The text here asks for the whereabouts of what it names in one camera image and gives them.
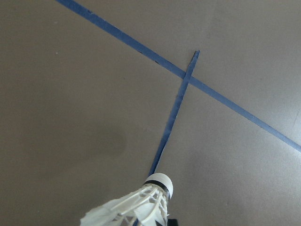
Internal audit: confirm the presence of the white feather shuttlecock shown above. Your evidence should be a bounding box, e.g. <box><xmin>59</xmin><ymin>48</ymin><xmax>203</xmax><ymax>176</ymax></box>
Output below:
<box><xmin>79</xmin><ymin>172</ymin><xmax>175</xmax><ymax>226</ymax></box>

